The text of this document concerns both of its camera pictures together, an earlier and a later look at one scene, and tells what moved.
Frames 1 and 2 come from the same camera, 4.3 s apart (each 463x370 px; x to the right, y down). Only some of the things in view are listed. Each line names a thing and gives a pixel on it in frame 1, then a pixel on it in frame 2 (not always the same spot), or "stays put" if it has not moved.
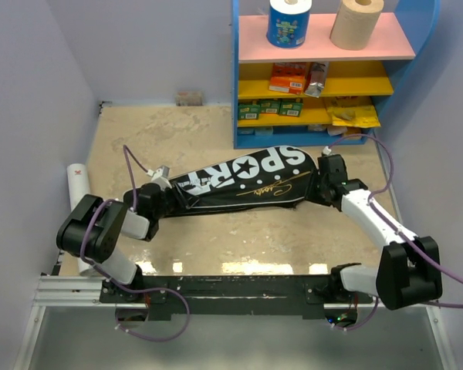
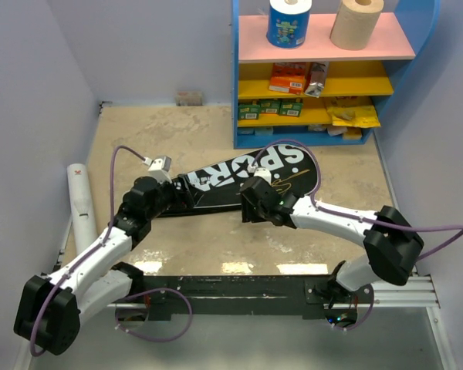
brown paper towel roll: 355,23 stays put
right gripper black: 322,200 -> 248,214
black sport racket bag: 274,175 stays put
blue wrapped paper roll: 288,21 stays put
